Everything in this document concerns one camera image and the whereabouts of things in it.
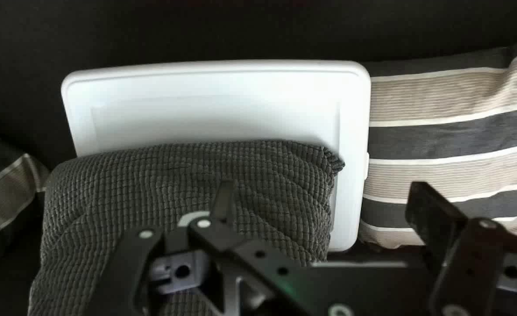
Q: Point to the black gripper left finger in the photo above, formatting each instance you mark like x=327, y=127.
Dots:
x=220, y=211

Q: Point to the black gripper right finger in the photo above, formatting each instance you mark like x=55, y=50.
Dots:
x=439, y=224

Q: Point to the striped pillow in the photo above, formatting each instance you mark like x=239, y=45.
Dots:
x=22, y=182
x=450, y=122

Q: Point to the dark grey waffle pillow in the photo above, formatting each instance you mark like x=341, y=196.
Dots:
x=281, y=197

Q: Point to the dark sofa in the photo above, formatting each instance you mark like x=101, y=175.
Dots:
x=45, y=39

